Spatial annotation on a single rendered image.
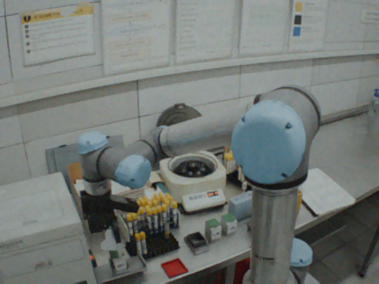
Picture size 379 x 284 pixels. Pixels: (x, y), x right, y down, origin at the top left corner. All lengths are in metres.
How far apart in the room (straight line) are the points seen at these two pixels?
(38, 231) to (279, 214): 0.60
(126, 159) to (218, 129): 0.21
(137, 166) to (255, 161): 0.32
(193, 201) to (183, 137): 0.62
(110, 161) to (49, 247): 0.31
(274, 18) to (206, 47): 0.41
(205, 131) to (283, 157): 0.29
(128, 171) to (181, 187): 0.63
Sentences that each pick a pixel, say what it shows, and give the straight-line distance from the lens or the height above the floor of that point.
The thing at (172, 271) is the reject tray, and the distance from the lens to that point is 1.20.
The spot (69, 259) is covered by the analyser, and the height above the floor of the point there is 1.05.
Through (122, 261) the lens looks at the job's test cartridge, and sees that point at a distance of 1.12.
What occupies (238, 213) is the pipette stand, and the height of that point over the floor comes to 0.92.
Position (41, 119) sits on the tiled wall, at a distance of 1.49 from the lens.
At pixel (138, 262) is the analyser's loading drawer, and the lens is 1.18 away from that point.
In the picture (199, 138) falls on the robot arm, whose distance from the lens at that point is 0.81.
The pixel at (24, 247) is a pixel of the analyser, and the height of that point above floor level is 1.13.
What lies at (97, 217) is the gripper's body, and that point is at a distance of 0.98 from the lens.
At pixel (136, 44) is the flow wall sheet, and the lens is 1.50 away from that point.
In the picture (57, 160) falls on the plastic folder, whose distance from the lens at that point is 1.56.
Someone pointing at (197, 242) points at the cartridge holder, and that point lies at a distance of 1.25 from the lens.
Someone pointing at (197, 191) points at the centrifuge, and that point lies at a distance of 1.44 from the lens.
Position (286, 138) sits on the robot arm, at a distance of 0.54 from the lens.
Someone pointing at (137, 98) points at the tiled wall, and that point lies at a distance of 1.57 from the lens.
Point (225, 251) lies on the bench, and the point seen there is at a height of 0.87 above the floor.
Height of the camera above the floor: 1.76
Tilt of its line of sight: 27 degrees down
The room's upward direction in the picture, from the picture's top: straight up
